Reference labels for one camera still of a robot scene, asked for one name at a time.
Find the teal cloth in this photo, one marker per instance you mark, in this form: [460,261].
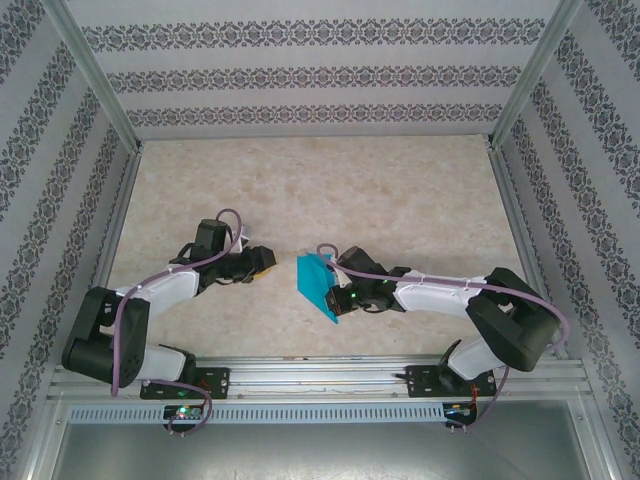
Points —
[310,280]

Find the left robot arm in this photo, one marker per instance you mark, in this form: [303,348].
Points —
[95,340]

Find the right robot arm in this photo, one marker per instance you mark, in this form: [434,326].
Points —
[520,325]

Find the grey metal sheet panel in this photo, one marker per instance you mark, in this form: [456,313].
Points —
[320,455]

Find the controller board with LEDs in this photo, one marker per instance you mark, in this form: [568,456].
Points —
[457,411]
[182,413]

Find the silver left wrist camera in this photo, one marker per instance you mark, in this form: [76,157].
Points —
[246,235]

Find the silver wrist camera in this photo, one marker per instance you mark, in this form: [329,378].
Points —
[246,235]
[337,280]

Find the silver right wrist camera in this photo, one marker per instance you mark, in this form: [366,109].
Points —
[337,280]

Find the long aluminium mounting rail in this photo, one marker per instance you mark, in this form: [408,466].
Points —
[320,375]

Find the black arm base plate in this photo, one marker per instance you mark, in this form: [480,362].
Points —
[217,382]
[422,382]

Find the aluminium table edge rail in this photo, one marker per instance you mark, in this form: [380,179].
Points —
[522,240]
[118,225]

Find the aluminium frame post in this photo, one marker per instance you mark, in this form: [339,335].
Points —
[535,70]
[95,75]

